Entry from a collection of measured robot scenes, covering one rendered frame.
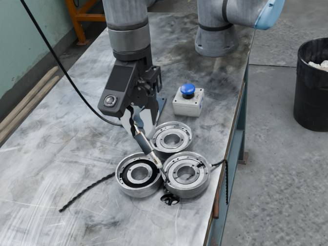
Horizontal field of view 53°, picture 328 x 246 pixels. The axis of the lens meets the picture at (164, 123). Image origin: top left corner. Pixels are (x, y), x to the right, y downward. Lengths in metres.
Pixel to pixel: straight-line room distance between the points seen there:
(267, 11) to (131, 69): 0.48
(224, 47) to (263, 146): 0.91
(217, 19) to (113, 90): 0.56
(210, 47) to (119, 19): 0.57
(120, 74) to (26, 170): 0.40
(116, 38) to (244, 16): 0.50
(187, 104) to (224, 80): 0.19
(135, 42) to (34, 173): 0.45
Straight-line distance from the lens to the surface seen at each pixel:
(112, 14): 0.58
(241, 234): 1.58
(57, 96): 1.09
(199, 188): 0.69
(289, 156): 1.88
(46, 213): 0.79
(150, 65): 0.68
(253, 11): 0.98
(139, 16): 0.58
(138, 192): 0.70
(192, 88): 0.86
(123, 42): 0.59
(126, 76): 0.60
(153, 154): 0.71
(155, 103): 0.65
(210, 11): 1.06
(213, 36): 1.10
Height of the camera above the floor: 1.39
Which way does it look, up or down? 42 degrees down
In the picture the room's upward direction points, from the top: 10 degrees counter-clockwise
